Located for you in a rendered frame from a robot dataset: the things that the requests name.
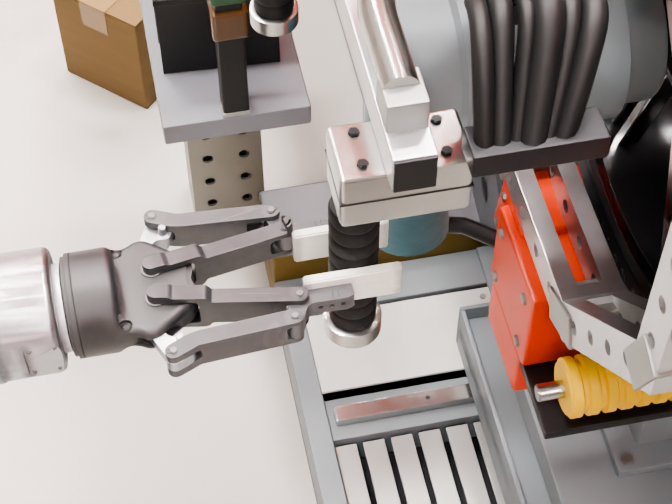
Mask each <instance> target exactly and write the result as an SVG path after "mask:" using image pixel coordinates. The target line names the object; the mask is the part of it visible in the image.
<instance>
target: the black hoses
mask: <svg viewBox="0 0 672 504"><path fill-rule="evenodd" d="M464 6H465V8H466V11H467V15H468V21H469V30H470V44H471V71H472V112H473V126H468V127H464V129H463V137H462V150H463V153H464V156H465V159H466V162H467V165H468V168H469V171H470V174H471V176H472V177H473V178H476V177H482V176H489V175H495V174H501V173H508V172H514V171H520V170H527V169H533V168H539V167H546V166H552V165H558V164H565V163H571V162H577V161H584V160H590V159H596V158H603V157H606V156H607V154H608V149H609V145H610V140H611V135H610V133H609V131H608V128H607V126H606V124H605V121H604V119H603V117H602V114H601V112H600V110H599V108H598V107H592V108H586V106H587V103H588V99H589V96H590V93H591V90H592V86H593V83H594V79H595V76H596V73H597V69H598V65H599V62H600V58H601V55H602V51H603V47H604V43H605V39H606V34H607V30H608V22H609V8H608V3H607V0H464ZM515 25H518V28H517V43H516V53H515V63H514V41H515Z"/></svg>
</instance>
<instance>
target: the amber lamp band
mask: <svg viewBox="0 0 672 504"><path fill-rule="evenodd" d="M206 3H207V13H208V21H209V26H210V30H211V35H212V39H213V40H214V41H215V42H220V41H227V40H234V39H241V38H247V37H248V36H249V18H248V9H247V5H246V2H244V3H242V5H243V8H242V9H240V10H233V11H225V12H218V13H217V12H215V11H214V8H213V7H211V6H210V4H209V1H208V0H206Z"/></svg>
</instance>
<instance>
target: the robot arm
mask: <svg viewBox="0 0 672 504"><path fill-rule="evenodd" d="M143 218H144V223H145V228H144V230H143V233H142V236H141V238H140V241H138V242H134V243H132V244H130V245H129V246H127V247H125V248H123V249H121V250H110V249H108V248H106V247H100V248H94V249H88V250H81V251H75V252H69V253H63V256H62V257H60V258H59V263H53V260H52V256H51V254H50V251H49V250H48V249H47V248H45V247H36V248H30V249H24V250H17V251H11V252H5V253H0V384H4V383H7V382H8V381H14V380H20V379H25V378H31V377H37V376H43V375H49V374H55V373H61V372H63V371H65V370H66V369H67V367H68V352H74V354H75V356H76V357H78V356H79V357H80V359H84V358H90V357H96V356H102V355H108V354H113V353H119V352H122V351H123V350H125V349H126V348H128V347H131V346H141V347H145V348H149V349H154V348H156V349H157V351H158V352H159V353H160V355H161V356H162V357H163V359H164V360H165V361H166V363H167V368H168V373H169V375H171V376H172V377H180V376H182V375H184V374H186V373H187V372H189V371H191V370H193V369H194V368H196V367H198V366H200V365H201V364H205V363H209V362H214V361H218V360H223V359H227V358H231V357H236V356H240V355H245V354H249V353H253V352H258V351H262V350H267V349H271V348H275V347H280V346H284V345H288V344H293V343H297V342H300V341H302V340H303V339H304V331H305V326H306V325H307V323H308V322H309V317H310V316H311V315H314V314H319V313H325V312H331V311H337V310H343V309H348V308H350V307H352V306H354V300H357V299H363V298H370V297H376V296H382V295H388V294H395V293H400V291H401V278H402V266H401V262H399V261H397V262H390V263H384V264H378V265H371V266H365V267H361V268H354V269H346V270H339V271H333V272H327V273H320V274H314V275H308V276H304V277H303V287H265V288H221V289H212V288H210V287H209V286H207V285H203V284H204V283H206V281H207V280H208V279H209V278H212V277H216V276H219V275H222V274H225V273H228V272H232V271H235V270H238V269H241V268H244V267H248V266H251V265H254V264H257V263H261V262H264V261H267V260H270V259H273V258H277V257H280V256H283V255H286V254H289V253H291V252H292V251H293V258H294V261H296V262H299V261H305V260H311V259H317V258H323V257H328V255H329V254H328V218H326V219H320V220H315V221H308V222H302V223H294V224H293V221H292V218H291V217H290V216H288V215H285V214H284V215H281V214H280V213H279V207H278V206H277V205H275V204H264V205H255V206H245V207H235V208H226V209H216V210H207V211H197V212H188V213H178V214H175V213H169V212H164V211H158V210H149V211H147V212H145V214H144V217H143ZM203 244H206V245H203ZM199 245H203V246H199ZM169 246H179V247H181V246H185V247H181V248H178V249H175V250H172V251H169V250H167V249H168V248H169ZM215 322H232V323H228V324H223V325H219V326H214V327H210V328H205V329H201V330H198V331H195V332H192V333H189V334H187V335H184V334H183V333H181V332H180V333H178V332H179V331H180V330H181V329H182V328H184V327H207V326H210V325H211V324H212V323H215ZM175 334H176V336H174V335H175Z"/></svg>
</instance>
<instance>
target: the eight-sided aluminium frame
mask: <svg viewBox="0 0 672 504"><path fill-rule="evenodd" d="M543 170H547V171H548V174H549V177H550V180H551V183H552V187H553V190H554V193H555V196H556V200H557V203H558V206H559V209H560V213H561V216H562V219H563V221H564V224H565V227H566V229H567V232H568V235H569V237H570V240H571V242H572V245H573V248H574V250H575V253H576V255H577V258H578V261H579V263H580V266H581V269H582V271H583V274H584V276H585V279H586V280H585V281H579V282H575V280H574V277H573V274H572V272H571V269H570V266H569V264H568V261H567V258H566V256H565V253H564V250H563V248H562V245H561V242H560V240H559V237H558V234H557V232H556V229H555V227H554V224H553V221H552V219H551V216H550V213H549V211H548V208H547V205H546V203H545V200H544V197H543V195H542V192H541V189H540V187H539V184H538V181H537V179H536V176H535V173H534V172H537V171H543ZM499 177H500V179H501V180H504V179H505V180H506V183H507V186H508V190H509V193H510V197H511V200H512V203H513V206H514V209H515V212H516V215H517V217H518V220H519V223H520V226H521V228H522V231H523V234H524V237H525V240H526V242H527V245H528V248H529V251H530V254H531V256H532V259H533V262H534V265H535V268H536V270H537V273H538V276H539V279H540V281H541V284H542V287H543V290H544V293H545V295H546V298H547V301H548V304H549V317H550V319H551V321H552V322H553V324H554V326H555V328H556V329H557V331H558V333H559V334H560V337H561V340H562V341H563V342H564V343H565V344H566V346H567V348H568V349H569V350H572V349H576V350H577V351H579V352H581V353H582V354H584V355H586V356H587V357H589V358H590V359H592V360H594V361H595V362H597V363H599V364H600V365H602V366H603V367H605V368H607V369H608V370H610V371H612V372H613V373H615V374H616V375H618V376H620V377H621V378H623V379H625V380H626V381H628V382H629V383H631V384H632V387H633V390H635V391H638V390H642V391H644V392H646V393H647V394H649V395H655V394H660V393H666V392H672V340H671V336H672V222H671V225H670V228H669V232H668V235H667V239H666V242H665V246H664V249H663V252H662V256H661V259H660V263H659V266H658V269H657V273H656V276H655V280H654V283H653V286H652V290H651V293H650V297H649V300H648V299H645V298H643V297H641V296H638V295H636V294H634V293H632V292H630V291H629V289H628V288H627V286H626V285H625V283H624V282H623V281H622V278H621V276H620V273H619V271H618V268H617V266H616V263H615V261H614V258H613V256H612V253H611V251H610V248H609V246H608V243H607V241H606V238H605V236H604V233H603V231H602V228H601V226H600V223H599V221H598V218H597V216H596V213H595V211H594V209H593V206H592V204H591V201H590V199H589V196H588V194H587V191H586V189H585V186H584V184H583V181H582V179H581V176H580V174H579V171H578V169H577V166H576V164H575V162H571V163H565V164H558V165H552V166H546V167H539V168H533V169H527V170H520V171H514V172H508V173H501V174H499Z"/></svg>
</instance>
